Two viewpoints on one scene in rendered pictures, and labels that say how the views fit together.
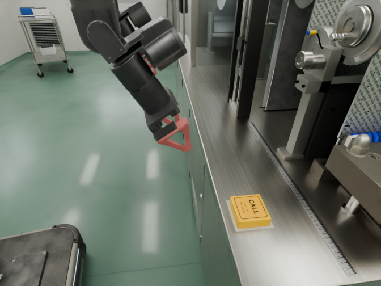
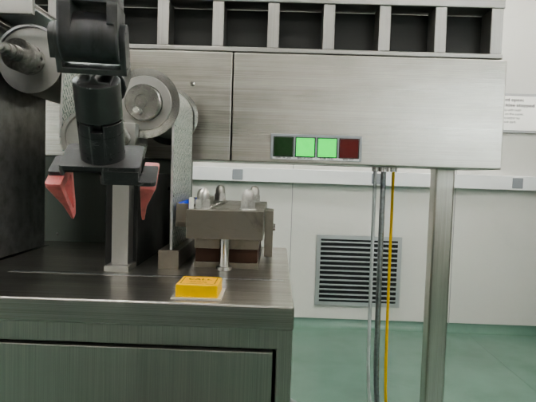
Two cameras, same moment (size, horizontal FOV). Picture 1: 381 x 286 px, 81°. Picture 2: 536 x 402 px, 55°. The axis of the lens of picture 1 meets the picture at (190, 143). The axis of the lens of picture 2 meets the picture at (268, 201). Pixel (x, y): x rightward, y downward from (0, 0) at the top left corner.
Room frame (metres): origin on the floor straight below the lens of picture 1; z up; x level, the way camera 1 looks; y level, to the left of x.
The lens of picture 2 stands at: (0.09, 0.72, 1.11)
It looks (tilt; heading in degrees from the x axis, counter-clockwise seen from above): 3 degrees down; 278
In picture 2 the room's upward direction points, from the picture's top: 2 degrees clockwise
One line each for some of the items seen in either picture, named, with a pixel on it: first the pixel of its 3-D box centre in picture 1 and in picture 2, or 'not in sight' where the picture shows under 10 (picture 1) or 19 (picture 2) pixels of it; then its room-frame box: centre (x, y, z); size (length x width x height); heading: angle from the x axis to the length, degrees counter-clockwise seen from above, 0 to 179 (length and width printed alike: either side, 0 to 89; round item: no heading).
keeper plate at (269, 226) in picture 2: not in sight; (269, 231); (0.26, -0.55, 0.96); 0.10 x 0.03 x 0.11; 97
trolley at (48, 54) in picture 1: (45, 41); not in sight; (4.36, 2.61, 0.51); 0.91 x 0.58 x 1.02; 31
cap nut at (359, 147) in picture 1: (360, 143); (202, 198); (0.38, -0.35, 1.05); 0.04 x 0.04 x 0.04
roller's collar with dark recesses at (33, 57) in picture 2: not in sight; (23, 57); (0.75, -0.29, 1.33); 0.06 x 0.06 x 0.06; 7
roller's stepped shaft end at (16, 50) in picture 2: not in sight; (8, 49); (0.75, -0.23, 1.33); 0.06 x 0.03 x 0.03; 97
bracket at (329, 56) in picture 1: (303, 108); (121, 196); (0.54, -0.30, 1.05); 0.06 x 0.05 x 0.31; 97
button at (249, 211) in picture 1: (249, 210); (199, 287); (0.32, -0.13, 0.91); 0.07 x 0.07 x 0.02; 7
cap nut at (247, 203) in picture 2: not in sight; (247, 199); (0.28, -0.37, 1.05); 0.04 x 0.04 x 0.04
